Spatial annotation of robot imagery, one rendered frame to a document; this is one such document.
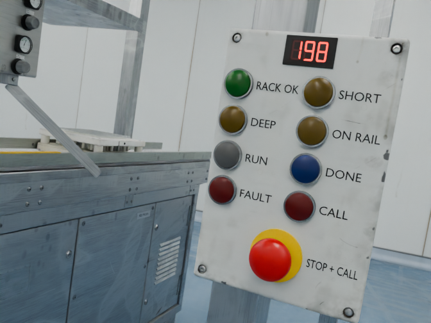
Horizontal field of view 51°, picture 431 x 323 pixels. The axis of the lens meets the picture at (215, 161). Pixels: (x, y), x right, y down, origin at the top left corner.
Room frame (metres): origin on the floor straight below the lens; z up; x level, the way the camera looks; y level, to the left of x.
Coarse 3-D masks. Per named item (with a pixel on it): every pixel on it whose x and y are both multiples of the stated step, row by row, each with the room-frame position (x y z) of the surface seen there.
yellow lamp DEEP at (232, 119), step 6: (228, 108) 0.45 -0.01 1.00; (234, 108) 0.44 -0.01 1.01; (240, 108) 0.45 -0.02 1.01; (222, 114) 0.45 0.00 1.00; (228, 114) 0.45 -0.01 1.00; (234, 114) 0.44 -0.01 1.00; (240, 114) 0.44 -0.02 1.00; (222, 120) 0.45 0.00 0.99; (228, 120) 0.45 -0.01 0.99; (234, 120) 0.44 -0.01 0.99; (240, 120) 0.44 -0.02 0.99; (222, 126) 0.45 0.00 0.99; (228, 126) 0.45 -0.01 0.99; (234, 126) 0.44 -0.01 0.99; (240, 126) 0.44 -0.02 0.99; (228, 132) 0.45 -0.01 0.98; (234, 132) 0.45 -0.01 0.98
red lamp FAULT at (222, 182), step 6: (216, 180) 0.45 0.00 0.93; (222, 180) 0.45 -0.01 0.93; (228, 180) 0.44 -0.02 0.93; (210, 186) 0.45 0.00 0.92; (216, 186) 0.45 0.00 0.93; (222, 186) 0.44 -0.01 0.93; (228, 186) 0.44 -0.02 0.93; (210, 192) 0.45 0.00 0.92; (216, 192) 0.45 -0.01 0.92; (222, 192) 0.44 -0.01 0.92; (228, 192) 0.44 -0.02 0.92; (216, 198) 0.45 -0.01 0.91; (222, 198) 0.44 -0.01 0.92; (228, 198) 0.44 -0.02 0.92
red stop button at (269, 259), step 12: (264, 240) 0.41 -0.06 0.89; (276, 240) 0.40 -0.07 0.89; (252, 252) 0.41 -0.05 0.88; (264, 252) 0.40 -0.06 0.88; (276, 252) 0.40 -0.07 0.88; (288, 252) 0.40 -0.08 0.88; (252, 264) 0.41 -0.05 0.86; (264, 264) 0.40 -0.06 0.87; (276, 264) 0.40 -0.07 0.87; (288, 264) 0.40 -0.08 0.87; (264, 276) 0.40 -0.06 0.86; (276, 276) 0.40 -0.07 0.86
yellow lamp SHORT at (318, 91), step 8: (312, 80) 0.42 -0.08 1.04; (320, 80) 0.41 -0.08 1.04; (312, 88) 0.42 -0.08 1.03; (320, 88) 0.41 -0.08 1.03; (328, 88) 0.41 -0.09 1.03; (304, 96) 0.42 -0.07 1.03; (312, 96) 0.42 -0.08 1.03; (320, 96) 0.41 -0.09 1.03; (328, 96) 0.41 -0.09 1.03; (312, 104) 0.42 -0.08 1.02; (320, 104) 0.41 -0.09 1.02
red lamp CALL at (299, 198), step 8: (296, 192) 0.42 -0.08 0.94; (288, 200) 0.42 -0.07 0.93; (296, 200) 0.41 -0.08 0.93; (304, 200) 0.41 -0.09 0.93; (288, 208) 0.42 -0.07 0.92; (296, 208) 0.41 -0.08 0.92; (304, 208) 0.41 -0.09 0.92; (312, 208) 0.41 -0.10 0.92; (296, 216) 0.41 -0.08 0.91; (304, 216) 0.41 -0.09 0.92
